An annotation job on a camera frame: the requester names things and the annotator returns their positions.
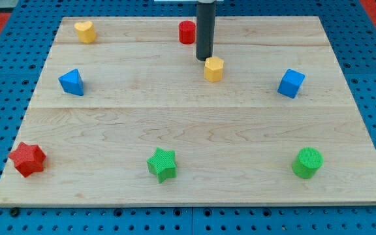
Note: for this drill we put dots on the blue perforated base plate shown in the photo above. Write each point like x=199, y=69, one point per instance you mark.
x=26, y=41

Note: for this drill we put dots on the blue cube block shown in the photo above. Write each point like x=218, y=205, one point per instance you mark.
x=291, y=83

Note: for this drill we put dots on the blue triangle block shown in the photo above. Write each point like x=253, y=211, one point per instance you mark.
x=72, y=83

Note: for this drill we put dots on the yellow hexagon block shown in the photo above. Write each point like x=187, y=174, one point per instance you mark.
x=213, y=69

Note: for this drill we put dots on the red cylinder block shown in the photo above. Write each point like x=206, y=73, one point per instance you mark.
x=187, y=32

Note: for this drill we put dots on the red star block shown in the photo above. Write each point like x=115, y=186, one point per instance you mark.
x=28, y=159

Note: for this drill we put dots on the green star block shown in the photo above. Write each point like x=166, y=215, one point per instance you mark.
x=162, y=164

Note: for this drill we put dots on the yellow heart block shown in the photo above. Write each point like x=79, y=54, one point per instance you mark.
x=85, y=31

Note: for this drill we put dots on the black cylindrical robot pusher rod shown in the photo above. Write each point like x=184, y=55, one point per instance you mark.
x=205, y=23

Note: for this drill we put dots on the light wooden board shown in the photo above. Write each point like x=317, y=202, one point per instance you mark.
x=235, y=140

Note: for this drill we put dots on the green cylinder block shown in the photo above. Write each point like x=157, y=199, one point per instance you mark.
x=307, y=162

